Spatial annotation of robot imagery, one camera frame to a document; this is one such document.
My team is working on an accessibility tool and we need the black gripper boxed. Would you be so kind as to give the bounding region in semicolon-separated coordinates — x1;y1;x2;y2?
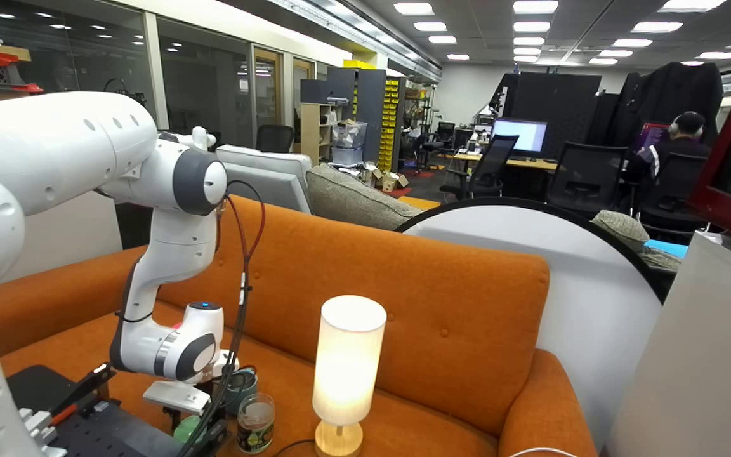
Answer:
187;351;247;453

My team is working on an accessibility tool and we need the glass jar with label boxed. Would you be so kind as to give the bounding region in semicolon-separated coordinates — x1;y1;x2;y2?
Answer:
236;390;280;455

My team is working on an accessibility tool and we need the black device on sofa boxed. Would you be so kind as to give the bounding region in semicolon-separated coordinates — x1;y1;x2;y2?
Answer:
17;395;195;457

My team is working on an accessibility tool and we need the white shade table lamp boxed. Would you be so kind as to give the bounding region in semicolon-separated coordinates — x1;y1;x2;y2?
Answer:
311;291;388;457

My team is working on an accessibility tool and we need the orange fabric sofa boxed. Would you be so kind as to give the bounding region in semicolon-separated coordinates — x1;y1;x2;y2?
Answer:
0;180;602;457

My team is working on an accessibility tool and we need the black flat pad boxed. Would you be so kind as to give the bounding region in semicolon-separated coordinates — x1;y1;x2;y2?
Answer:
5;364;115;417

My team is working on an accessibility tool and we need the white padded chair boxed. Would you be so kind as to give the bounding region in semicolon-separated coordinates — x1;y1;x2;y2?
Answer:
214;143;316;216

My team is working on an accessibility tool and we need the gray fabric sofa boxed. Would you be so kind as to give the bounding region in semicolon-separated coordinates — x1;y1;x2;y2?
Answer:
302;163;425;234

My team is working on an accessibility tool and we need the yellow shelf rack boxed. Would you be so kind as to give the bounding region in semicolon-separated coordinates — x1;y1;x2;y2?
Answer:
375;74;407;173

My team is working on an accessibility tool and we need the black office chair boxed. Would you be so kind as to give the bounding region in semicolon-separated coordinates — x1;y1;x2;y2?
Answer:
641;147;717;243
543;140;632;213
465;131;521;200

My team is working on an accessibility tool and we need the white round reflector panel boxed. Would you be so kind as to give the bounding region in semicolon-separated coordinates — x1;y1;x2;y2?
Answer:
396;200;665;453

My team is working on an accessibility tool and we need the lit computer monitor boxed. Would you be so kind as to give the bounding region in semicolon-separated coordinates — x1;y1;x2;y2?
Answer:
491;116;552;158

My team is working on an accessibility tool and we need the black partition panel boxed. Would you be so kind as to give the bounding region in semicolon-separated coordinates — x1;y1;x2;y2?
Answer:
501;72;604;163

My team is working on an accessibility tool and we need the white flat board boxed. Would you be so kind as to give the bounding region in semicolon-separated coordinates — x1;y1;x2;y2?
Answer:
606;230;731;457

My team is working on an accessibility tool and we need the seated person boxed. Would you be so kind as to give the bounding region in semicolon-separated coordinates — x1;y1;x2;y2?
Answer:
634;109;710;185

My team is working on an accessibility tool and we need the black orange clamp handle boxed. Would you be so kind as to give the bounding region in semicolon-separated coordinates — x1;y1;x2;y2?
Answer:
45;361;120;427

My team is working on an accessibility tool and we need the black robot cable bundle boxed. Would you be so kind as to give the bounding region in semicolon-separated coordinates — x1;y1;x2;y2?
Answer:
212;177;269;401

